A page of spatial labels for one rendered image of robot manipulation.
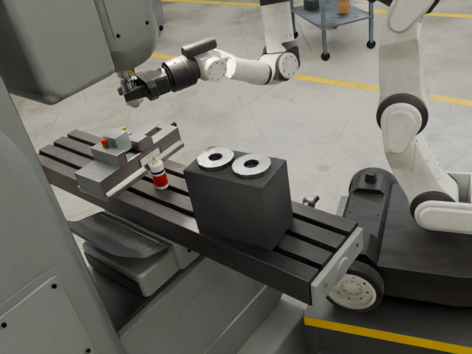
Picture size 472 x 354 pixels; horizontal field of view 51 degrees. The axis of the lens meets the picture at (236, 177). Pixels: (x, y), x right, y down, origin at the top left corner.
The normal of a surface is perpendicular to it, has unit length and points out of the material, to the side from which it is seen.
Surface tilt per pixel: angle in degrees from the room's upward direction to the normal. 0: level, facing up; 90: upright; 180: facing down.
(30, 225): 88
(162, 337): 90
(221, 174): 0
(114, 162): 90
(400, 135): 90
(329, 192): 0
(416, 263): 0
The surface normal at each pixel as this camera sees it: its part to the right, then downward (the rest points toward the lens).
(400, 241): -0.16, -0.82
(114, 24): 0.77, 0.25
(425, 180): -0.35, 0.57
